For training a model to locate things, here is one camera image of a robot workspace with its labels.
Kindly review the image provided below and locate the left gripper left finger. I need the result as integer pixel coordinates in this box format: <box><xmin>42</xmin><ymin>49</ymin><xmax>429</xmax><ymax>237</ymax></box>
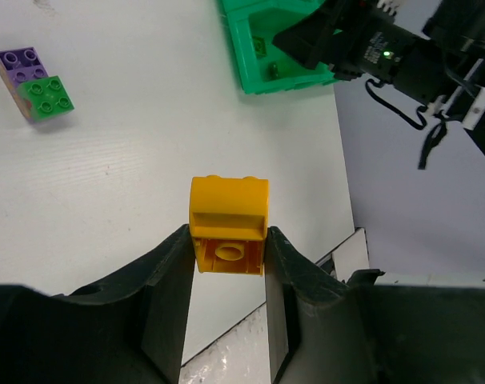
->
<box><xmin>0</xmin><ymin>226</ymin><xmax>194</xmax><ymax>383</ymax></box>

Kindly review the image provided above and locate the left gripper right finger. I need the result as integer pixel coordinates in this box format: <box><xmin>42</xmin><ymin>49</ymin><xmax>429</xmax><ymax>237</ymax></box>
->
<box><xmin>264</xmin><ymin>226</ymin><xmax>485</xmax><ymax>383</ymax></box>

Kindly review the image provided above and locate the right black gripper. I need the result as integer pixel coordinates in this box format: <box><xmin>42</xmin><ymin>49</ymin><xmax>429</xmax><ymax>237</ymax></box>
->
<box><xmin>272</xmin><ymin>0</ymin><xmax>467</xmax><ymax>104</ymax></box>

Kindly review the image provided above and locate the yellow striped slope lego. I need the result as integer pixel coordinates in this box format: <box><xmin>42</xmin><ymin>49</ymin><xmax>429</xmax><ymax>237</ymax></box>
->
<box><xmin>189</xmin><ymin>175</ymin><xmax>270</xmax><ymax>275</ymax></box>

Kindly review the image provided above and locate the green square lego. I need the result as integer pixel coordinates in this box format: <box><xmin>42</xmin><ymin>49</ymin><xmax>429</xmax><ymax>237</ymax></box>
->
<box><xmin>0</xmin><ymin>46</ymin><xmax>76</xmax><ymax>125</ymax></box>

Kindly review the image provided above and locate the green two-by-four lego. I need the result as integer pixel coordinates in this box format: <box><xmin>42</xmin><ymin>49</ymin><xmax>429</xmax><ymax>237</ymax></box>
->
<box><xmin>252</xmin><ymin>36</ymin><xmax>267</xmax><ymax>58</ymax></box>

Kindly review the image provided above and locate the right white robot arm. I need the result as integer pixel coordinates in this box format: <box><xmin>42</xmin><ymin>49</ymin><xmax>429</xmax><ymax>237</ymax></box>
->
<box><xmin>273</xmin><ymin>1</ymin><xmax>485</xmax><ymax>169</ymax></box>

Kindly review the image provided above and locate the green four-compartment tray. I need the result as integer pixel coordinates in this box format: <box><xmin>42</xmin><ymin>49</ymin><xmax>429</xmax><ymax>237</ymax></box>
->
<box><xmin>218</xmin><ymin>1</ymin><xmax>336</xmax><ymax>94</ymax></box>

